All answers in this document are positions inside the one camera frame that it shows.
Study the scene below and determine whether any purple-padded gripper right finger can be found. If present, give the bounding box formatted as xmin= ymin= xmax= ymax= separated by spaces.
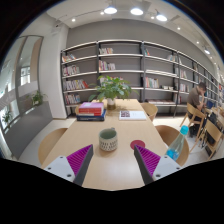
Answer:
xmin=134 ymin=145 xmax=181 ymax=185

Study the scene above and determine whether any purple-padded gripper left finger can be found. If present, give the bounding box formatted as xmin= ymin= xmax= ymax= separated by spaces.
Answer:
xmin=45 ymin=144 xmax=93 ymax=186

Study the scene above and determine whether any clear plastic water bottle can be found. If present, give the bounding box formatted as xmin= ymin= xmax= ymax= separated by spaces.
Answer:
xmin=166 ymin=125 xmax=189 ymax=161

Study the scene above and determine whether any red round coaster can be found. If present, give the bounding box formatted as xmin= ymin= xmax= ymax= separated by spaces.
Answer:
xmin=130 ymin=140 xmax=145 ymax=150

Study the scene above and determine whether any wooden chair near left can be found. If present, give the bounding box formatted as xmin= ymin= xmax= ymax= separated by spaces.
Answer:
xmin=38 ymin=128 xmax=67 ymax=163

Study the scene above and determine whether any wooden chair near right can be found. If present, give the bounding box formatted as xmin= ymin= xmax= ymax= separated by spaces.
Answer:
xmin=156 ymin=125 xmax=189 ymax=166

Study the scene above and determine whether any speckled ceramic mug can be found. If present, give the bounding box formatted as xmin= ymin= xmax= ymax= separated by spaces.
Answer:
xmin=99 ymin=128 xmax=118 ymax=152

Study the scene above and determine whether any dark blue book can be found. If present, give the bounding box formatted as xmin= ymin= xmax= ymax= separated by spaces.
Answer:
xmin=76 ymin=109 xmax=106 ymax=121

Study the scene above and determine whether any red hardcover book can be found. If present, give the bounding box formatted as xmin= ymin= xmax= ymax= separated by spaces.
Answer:
xmin=78 ymin=102 xmax=104 ymax=116

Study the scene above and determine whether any wooden chair far right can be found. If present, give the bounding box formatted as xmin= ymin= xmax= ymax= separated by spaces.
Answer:
xmin=141 ymin=102 xmax=158 ymax=121

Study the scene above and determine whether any open white magazine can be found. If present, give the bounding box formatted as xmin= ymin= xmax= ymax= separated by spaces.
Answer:
xmin=119 ymin=111 xmax=146 ymax=120

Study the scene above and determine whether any wooden chair far left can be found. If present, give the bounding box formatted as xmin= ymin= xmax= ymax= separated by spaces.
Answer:
xmin=75 ymin=106 xmax=80 ymax=115

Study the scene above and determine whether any wooden folding chair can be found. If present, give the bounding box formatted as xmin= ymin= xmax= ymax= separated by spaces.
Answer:
xmin=179 ymin=102 xmax=207 ymax=141

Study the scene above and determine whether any wooden chair right foreground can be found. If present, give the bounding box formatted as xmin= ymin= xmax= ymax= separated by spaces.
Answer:
xmin=199 ymin=120 xmax=222 ymax=159

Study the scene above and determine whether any potted plant on ledge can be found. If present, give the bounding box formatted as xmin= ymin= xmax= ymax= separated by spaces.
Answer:
xmin=28 ymin=91 xmax=46 ymax=106

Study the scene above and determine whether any seated person brown shirt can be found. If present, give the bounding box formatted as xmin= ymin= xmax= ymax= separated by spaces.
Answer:
xmin=187 ymin=82 xmax=207 ymax=137

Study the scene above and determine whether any potted plant by window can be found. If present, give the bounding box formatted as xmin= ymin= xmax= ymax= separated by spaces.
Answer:
xmin=2 ymin=111 xmax=12 ymax=124

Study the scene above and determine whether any green potted table plant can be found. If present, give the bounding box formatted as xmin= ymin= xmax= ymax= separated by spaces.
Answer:
xmin=88 ymin=75 xmax=133 ymax=110

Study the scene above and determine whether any large grey bookshelf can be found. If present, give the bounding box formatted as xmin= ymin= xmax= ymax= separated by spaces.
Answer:
xmin=60 ymin=39 xmax=224 ymax=116

